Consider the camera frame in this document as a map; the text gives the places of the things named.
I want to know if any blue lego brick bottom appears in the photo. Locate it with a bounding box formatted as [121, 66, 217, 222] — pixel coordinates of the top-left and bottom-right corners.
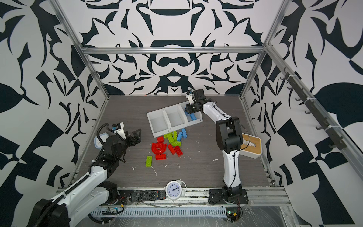
[184, 111, 191, 118]

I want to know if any lone green lego brick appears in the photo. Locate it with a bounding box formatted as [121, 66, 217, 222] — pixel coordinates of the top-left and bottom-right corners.
[145, 156, 153, 167]

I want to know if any blue lego brick cluster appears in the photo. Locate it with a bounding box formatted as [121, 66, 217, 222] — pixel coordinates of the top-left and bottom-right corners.
[176, 128, 188, 142]

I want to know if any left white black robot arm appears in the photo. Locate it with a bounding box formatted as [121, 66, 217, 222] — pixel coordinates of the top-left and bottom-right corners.
[27, 128, 141, 227]

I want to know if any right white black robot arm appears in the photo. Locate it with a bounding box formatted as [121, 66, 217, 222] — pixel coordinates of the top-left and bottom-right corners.
[185, 89, 244, 190]

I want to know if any left white bin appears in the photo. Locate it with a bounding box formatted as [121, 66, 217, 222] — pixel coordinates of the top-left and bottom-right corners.
[147, 109, 170, 138]

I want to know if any white bin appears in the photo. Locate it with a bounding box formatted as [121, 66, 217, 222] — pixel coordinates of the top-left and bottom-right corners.
[147, 109, 170, 138]
[163, 104, 187, 131]
[178, 101, 203, 127]

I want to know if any small red lego brick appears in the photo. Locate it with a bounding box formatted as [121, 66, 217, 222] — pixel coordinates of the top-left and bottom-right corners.
[157, 136, 164, 143]

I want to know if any right white bin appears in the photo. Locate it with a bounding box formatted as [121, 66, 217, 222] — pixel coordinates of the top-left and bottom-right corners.
[178, 101, 203, 127]

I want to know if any light blue lidded container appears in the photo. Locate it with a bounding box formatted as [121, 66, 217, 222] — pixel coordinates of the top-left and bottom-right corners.
[94, 132, 109, 149]

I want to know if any middle white bin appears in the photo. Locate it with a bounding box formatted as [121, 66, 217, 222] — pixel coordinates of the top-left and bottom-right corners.
[163, 104, 187, 131]

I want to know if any red lego brick low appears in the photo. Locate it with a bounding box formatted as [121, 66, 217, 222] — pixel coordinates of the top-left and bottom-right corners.
[156, 154, 167, 160]

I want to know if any green lego brick cluster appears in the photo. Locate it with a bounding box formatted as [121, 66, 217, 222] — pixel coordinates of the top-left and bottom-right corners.
[164, 131, 182, 147]

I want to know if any red lego brick pair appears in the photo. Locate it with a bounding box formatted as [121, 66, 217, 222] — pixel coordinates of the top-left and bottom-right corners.
[167, 144, 183, 157]

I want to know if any black remote control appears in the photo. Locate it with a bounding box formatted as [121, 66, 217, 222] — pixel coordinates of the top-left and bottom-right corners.
[130, 190, 166, 203]

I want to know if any white analog clock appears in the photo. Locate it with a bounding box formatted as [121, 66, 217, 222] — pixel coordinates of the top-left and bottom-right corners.
[165, 180, 187, 201]

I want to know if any white box wooden lid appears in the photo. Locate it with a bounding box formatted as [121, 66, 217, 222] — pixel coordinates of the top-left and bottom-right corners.
[240, 133, 262, 159]

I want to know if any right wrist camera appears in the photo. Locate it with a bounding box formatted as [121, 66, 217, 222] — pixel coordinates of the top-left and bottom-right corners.
[186, 91, 195, 105]

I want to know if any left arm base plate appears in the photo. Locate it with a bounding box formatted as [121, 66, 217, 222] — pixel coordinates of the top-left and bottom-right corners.
[106, 190, 134, 206]

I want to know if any aluminium frame rail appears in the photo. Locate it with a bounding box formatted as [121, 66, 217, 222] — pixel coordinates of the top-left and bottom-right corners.
[81, 46, 263, 54]

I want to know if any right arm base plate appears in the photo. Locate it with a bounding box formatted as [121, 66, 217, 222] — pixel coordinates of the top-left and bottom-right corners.
[208, 189, 249, 205]

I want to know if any white cable duct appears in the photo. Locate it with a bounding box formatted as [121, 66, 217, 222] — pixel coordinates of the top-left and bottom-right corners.
[91, 207, 228, 218]

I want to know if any black wall hook rail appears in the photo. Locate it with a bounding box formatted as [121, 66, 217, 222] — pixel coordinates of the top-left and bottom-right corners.
[281, 72, 347, 150]

